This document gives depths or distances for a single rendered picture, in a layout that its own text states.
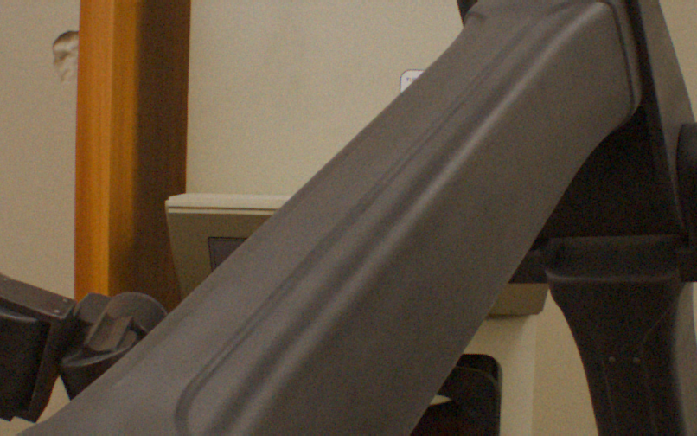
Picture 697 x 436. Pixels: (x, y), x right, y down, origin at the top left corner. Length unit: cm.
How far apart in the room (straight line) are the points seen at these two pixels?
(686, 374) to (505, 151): 23
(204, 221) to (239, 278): 60
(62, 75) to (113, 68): 55
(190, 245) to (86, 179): 10
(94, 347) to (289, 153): 33
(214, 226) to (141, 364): 63
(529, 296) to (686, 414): 42
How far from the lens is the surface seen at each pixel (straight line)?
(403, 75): 95
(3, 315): 69
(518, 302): 93
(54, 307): 70
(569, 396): 145
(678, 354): 50
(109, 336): 71
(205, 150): 95
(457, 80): 33
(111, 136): 88
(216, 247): 87
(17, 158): 144
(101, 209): 88
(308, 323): 22
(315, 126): 95
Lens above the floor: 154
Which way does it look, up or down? 3 degrees down
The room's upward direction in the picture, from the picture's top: 1 degrees clockwise
